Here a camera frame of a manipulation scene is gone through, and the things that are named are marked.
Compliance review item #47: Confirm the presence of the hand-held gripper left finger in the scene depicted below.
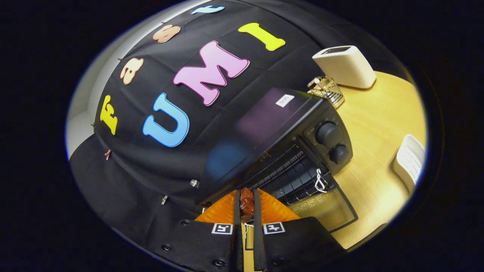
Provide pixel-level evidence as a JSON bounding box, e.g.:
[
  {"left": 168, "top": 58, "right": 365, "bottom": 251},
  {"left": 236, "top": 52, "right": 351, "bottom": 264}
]
[{"left": 146, "top": 190, "right": 244, "bottom": 272}]

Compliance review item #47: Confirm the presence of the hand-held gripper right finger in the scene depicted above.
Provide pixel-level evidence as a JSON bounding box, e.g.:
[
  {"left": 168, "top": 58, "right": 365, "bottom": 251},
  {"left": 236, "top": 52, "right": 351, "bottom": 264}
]
[{"left": 253, "top": 188, "right": 346, "bottom": 272}]

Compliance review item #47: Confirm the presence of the black toaster oven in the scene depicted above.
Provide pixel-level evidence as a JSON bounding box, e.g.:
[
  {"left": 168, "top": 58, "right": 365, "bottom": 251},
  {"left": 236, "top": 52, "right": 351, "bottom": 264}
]
[{"left": 195, "top": 88, "right": 359, "bottom": 233}]

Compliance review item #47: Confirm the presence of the wire metal basket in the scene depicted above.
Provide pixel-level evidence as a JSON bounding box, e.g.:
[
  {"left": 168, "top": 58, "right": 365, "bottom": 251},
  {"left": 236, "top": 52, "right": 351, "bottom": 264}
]
[{"left": 307, "top": 76, "right": 345, "bottom": 109}]

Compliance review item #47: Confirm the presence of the brown fried chicken piece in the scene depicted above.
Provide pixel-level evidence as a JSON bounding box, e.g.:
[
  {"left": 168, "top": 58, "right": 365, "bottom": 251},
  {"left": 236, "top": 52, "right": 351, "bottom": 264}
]
[{"left": 240, "top": 188, "right": 255, "bottom": 223}]

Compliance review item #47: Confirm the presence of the white pop-up toaster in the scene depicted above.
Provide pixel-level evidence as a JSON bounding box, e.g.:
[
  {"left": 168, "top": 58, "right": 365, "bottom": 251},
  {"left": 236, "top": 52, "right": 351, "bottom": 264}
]
[{"left": 312, "top": 45, "right": 377, "bottom": 89}]

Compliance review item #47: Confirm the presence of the white plastic tray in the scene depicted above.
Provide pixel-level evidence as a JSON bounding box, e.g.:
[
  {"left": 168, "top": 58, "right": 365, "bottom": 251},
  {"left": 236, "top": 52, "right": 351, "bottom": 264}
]
[{"left": 392, "top": 134, "right": 427, "bottom": 194}]

